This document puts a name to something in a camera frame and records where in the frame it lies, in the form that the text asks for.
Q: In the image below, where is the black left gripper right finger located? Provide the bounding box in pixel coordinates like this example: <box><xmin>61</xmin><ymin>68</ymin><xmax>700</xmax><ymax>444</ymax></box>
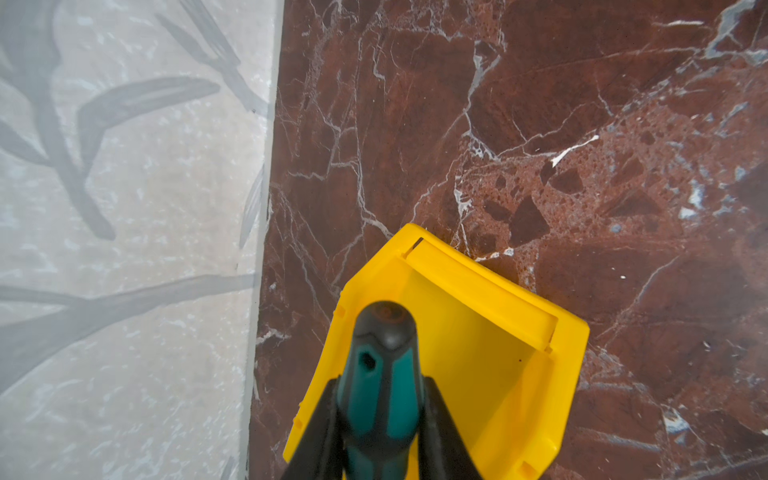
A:
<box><xmin>418</xmin><ymin>376</ymin><xmax>481</xmax><ymax>480</ymax></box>

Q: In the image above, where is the yellow plastic bin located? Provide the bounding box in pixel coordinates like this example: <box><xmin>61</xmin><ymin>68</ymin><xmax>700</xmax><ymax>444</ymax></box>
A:
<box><xmin>284</xmin><ymin>224</ymin><xmax>589</xmax><ymax>479</ymax></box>

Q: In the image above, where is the green black screwdriver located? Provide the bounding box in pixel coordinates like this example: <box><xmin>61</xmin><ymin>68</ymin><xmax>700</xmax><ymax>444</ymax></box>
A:
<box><xmin>336</xmin><ymin>301</ymin><xmax>424</xmax><ymax>479</ymax></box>

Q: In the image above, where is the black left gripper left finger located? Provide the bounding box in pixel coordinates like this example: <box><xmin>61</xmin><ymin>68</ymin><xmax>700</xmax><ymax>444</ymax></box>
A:
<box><xmin>282</xmin><ymin>379</ymin><xmax>344</xmax><ymax>480</ymax></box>

